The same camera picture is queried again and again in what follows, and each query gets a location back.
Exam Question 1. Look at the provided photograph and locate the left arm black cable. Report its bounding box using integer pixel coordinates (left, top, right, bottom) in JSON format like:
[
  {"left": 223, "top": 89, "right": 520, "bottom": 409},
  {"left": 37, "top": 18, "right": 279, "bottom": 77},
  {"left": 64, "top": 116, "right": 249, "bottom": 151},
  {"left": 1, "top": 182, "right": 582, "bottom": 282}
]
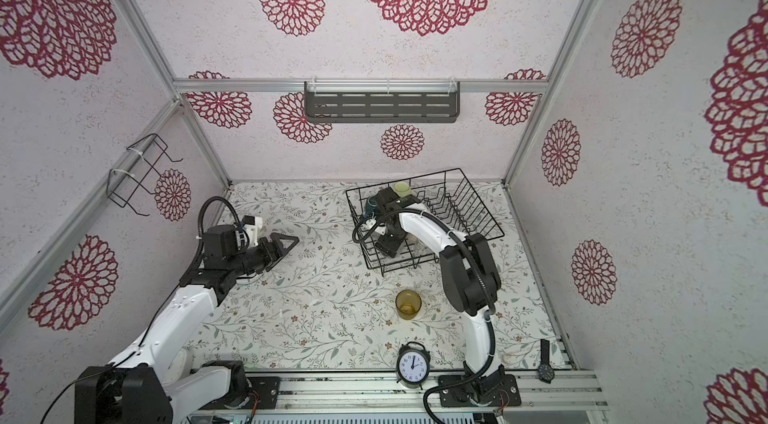
[{"left": 38, "top": 195, "right": 247, "bottom": 424}]

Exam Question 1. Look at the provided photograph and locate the amber glass cup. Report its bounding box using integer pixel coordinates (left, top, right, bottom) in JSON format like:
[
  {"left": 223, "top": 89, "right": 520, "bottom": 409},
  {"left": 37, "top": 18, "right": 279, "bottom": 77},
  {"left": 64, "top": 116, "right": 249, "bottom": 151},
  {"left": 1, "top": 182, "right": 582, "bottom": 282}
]
[{"left": 395, "top": 289, "right": 422, "bottom": 320}]

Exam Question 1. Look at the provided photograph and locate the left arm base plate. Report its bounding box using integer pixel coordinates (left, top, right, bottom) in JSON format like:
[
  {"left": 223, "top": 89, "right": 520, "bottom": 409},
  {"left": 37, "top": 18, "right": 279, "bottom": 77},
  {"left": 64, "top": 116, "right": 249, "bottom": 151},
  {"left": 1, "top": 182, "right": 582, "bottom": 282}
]
[{"left": 243, "top": 376, "right": 281, "bottom": 411}]

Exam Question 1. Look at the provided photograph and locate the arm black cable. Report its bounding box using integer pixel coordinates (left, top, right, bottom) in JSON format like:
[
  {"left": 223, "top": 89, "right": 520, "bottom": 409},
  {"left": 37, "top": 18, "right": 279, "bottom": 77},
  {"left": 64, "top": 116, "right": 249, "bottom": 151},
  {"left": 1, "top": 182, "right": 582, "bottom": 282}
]
[
  {"left": 351, "top": 207, "right": 499, "bottom": 424},
  {"left": 38, "top": 195, "right": 247, "bottom": 424}
]

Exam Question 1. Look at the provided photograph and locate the dark green mug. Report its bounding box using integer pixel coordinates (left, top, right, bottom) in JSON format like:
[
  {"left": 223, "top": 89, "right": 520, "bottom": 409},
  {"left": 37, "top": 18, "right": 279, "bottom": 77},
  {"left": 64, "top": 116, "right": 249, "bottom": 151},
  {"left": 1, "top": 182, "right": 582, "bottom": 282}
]
[{"left": 364, "top": 196, "right": 380, "bottom": 218}]

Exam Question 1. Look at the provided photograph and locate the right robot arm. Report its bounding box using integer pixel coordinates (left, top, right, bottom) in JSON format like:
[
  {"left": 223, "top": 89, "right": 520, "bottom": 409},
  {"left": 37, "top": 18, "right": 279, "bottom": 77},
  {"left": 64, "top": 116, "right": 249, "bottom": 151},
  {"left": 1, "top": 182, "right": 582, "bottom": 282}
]
[{"left": 353, "top": 187, "right": 504, "bottom": 400}]

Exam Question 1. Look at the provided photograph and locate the black wire dish rack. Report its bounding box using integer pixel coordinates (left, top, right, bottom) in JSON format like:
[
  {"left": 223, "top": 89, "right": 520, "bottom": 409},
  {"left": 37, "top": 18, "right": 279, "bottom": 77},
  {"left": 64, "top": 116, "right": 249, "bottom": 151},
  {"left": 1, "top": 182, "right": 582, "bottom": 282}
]
[{"left": 345, "top": 168, "right": 505, "bottom": 274}]

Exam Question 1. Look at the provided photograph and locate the black wire wall holder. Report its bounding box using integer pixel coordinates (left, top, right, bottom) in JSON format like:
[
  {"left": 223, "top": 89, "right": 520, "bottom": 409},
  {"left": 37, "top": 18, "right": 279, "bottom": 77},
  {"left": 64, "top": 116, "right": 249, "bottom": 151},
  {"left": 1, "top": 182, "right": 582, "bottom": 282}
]
[{"left": 105, "top": 133, "right": 183, "bottom": 217}]

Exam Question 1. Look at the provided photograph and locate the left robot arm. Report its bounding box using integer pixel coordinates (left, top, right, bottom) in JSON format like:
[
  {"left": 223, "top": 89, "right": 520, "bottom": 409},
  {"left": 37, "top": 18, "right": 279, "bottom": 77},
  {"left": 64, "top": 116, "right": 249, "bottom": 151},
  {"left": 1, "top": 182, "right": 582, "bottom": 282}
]
[{"left": 74, "top": 222, "right": 299, "bottom": 423}]

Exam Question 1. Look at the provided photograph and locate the black alarm clock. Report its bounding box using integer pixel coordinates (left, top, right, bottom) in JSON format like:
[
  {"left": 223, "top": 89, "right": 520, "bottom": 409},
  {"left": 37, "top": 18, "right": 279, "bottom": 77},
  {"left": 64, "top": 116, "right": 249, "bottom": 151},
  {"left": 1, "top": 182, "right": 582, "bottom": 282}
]
[{"left": 396, "top": 341, "right": 431, "bottom": 389}]

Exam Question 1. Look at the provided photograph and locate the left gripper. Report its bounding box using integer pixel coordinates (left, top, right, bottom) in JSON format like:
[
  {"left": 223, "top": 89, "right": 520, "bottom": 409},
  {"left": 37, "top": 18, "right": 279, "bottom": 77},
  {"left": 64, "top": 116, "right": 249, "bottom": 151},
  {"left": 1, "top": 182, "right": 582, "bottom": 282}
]
[{"left": 229, "top": 231, "right": 299, "bottom": 277}]

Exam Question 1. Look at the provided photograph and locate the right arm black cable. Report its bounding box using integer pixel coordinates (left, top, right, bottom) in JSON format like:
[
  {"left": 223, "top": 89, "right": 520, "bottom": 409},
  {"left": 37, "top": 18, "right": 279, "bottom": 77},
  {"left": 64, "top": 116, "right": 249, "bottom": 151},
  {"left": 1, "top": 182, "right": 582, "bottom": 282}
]
[{"left": 351, "top": 207, "right": 499, "bottom": 424}]

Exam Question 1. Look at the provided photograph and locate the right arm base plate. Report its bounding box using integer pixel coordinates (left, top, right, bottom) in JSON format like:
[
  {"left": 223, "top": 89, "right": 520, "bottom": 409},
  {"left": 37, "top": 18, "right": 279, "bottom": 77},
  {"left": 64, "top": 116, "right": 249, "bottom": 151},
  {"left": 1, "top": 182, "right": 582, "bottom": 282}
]
[{"left": 439, "top": 372, "right": 522, "bottom": 408}]

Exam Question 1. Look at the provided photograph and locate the grey wall shelf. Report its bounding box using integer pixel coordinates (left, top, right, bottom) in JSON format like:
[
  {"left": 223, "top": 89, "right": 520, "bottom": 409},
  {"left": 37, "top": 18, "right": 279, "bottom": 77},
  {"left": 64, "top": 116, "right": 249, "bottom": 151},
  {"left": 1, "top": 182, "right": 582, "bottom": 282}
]
[{"left": 303, "top": 81, "right": 461, "bottom": 124}]

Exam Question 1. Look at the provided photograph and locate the light green mug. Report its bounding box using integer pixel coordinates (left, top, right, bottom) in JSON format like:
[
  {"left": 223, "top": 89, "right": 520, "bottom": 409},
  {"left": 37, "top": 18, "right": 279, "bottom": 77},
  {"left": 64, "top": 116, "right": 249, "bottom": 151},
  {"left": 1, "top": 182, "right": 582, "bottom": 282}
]
[{"left": 392, "top": 181, "right": 412, "bottom": 198}]

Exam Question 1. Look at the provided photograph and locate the black wristwatch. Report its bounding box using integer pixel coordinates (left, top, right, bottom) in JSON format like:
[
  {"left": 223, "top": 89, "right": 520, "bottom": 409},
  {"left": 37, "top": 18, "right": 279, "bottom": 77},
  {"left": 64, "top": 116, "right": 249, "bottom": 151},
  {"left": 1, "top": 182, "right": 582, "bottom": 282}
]
[{"left": 536, "top": 339, "right": 555, "bottom": 384}]

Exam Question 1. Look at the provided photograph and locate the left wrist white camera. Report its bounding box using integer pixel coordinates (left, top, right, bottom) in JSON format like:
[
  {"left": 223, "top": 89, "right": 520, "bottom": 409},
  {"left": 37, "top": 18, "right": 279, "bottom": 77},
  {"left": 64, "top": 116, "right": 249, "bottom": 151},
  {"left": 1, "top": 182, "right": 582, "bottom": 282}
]
[{"left": 241, "top": 215, "right": 264, "bottom": 249}]

